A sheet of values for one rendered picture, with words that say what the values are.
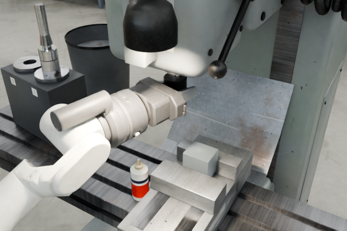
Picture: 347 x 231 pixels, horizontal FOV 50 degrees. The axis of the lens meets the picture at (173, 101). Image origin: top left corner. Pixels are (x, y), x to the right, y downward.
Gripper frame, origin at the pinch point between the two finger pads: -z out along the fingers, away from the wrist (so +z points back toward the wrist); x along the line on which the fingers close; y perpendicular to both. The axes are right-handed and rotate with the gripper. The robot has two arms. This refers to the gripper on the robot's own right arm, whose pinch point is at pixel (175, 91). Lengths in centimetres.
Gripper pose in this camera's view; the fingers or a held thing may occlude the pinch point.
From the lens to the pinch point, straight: 75.4
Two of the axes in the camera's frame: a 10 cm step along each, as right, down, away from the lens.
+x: -7.0, -3.7, 6.1
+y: 0.0, 8.6, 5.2
